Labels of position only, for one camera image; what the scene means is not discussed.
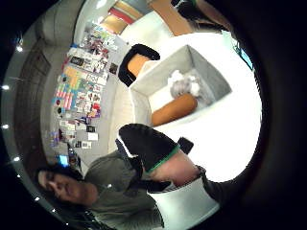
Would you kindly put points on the orange cylinder soft toy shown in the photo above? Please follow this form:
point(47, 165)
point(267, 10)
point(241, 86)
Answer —
point(174, 109)

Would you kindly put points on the grey felt storage box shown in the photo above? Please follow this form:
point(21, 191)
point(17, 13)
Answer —
point(204, 70)

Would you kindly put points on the wall of colourful posters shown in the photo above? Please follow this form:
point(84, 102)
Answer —
point(83, 86)

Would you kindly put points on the blue lit screen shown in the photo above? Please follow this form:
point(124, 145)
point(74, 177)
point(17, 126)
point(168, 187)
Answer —
point(63, 160)

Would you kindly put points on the red and orange wall panels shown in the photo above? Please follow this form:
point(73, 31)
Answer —
point(121, 16)

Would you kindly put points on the black chair with orange seat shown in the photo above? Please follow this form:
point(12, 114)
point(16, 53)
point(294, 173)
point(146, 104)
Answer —
point(138, 64)

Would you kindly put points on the white grey soft toy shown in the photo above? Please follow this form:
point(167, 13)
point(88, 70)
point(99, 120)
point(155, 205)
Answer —
point(183, 83)

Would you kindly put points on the the person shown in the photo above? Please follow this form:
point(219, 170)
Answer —
point(121, 188)

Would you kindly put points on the small black device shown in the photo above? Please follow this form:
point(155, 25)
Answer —
point(185, 145)

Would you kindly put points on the row of ceiling spot lights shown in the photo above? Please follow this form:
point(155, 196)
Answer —
point(5, 87)

